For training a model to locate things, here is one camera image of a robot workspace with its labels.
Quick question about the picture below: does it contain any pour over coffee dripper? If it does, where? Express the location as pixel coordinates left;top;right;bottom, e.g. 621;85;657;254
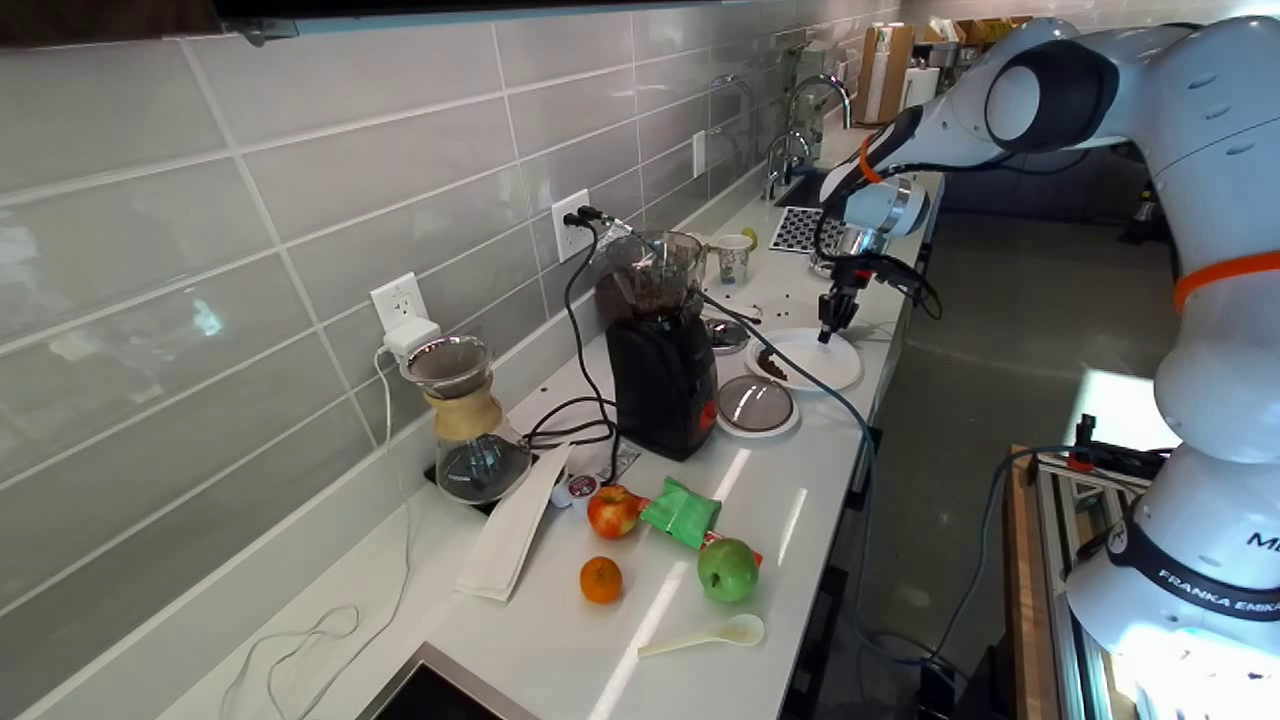
406;336;532;509

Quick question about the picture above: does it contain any white plate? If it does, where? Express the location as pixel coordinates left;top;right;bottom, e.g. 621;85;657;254
749;329;863;393

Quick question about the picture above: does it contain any orange fruit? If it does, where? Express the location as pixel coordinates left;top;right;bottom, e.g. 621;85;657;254
581;554;622;602

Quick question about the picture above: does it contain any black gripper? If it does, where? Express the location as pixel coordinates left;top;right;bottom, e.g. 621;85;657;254
813;217;882;320

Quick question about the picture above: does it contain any green apple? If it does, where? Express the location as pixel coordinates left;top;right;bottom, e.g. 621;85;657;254
695;539;758;602

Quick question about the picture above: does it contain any patterned paper cup back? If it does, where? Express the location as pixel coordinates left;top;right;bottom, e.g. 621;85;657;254
719;227;758;284

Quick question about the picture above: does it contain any black coffee grinder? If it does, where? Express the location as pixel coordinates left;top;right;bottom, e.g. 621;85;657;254
596;233;715;460

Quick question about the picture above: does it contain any white plastic spoon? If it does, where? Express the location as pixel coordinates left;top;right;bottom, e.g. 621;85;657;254
640;610;768;658

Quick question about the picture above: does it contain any white wall outlet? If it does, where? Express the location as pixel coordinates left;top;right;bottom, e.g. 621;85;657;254
371;271;439;369

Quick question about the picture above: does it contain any red apple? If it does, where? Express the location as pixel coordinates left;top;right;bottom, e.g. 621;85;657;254
588;485;645;539

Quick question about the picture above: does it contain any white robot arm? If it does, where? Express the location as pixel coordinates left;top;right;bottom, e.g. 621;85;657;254
820;14;1280;464

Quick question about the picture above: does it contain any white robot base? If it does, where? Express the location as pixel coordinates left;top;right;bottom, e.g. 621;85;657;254
1068;453;1280;720

